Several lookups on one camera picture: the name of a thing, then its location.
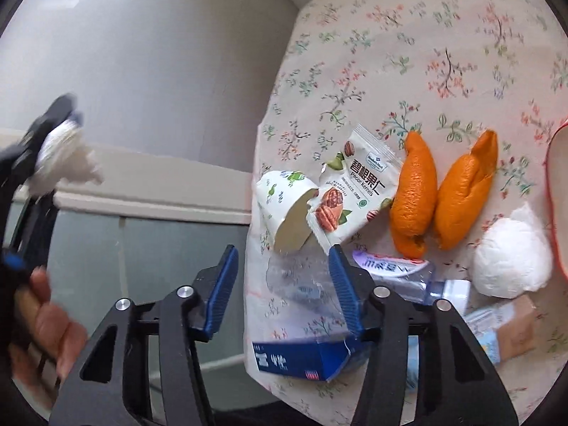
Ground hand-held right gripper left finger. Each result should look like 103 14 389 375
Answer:
48 244 240 426

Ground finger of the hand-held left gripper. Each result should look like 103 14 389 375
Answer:
24 93 85 154

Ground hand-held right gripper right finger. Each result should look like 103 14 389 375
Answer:
327 244 520 426

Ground small white tissue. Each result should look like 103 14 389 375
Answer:
34 121 105 197

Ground clear plastic bottle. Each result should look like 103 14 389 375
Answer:
266 248 471 318

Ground pecan snack packet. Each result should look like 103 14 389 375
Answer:
306 124 404 249

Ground leaf print paper cup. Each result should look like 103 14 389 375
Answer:
256 169 320 253

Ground blue carton box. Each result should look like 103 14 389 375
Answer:
252 336 371 382

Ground narrow orange peel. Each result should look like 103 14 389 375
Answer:
389 131 440 259

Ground wide orange peel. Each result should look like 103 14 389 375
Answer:
434 130 498 251

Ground white tissue ball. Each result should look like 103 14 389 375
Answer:
471 202 555 299

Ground brown paper packet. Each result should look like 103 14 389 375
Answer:
461 295 537 365

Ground person's left hand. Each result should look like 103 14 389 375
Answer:
9 266 88 409

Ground floral tablecloth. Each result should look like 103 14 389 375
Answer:
243 0 568 426

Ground red and white bowl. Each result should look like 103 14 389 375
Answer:
545 120 568 278

